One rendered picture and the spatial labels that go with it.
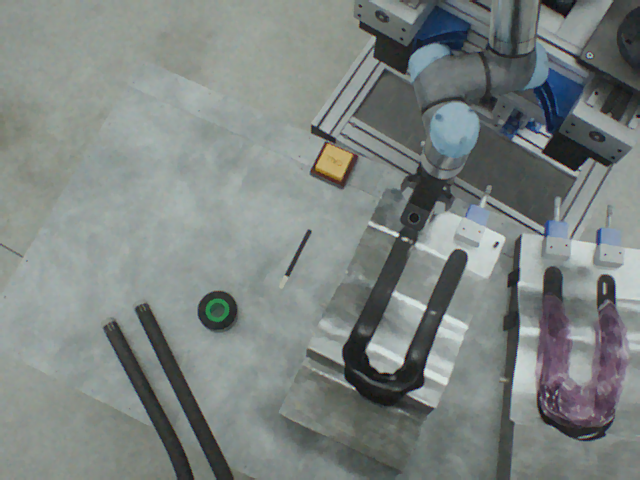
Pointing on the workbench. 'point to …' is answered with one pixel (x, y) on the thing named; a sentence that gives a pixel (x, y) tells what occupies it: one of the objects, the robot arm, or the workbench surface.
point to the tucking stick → (295, 259)
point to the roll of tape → (216, 306)
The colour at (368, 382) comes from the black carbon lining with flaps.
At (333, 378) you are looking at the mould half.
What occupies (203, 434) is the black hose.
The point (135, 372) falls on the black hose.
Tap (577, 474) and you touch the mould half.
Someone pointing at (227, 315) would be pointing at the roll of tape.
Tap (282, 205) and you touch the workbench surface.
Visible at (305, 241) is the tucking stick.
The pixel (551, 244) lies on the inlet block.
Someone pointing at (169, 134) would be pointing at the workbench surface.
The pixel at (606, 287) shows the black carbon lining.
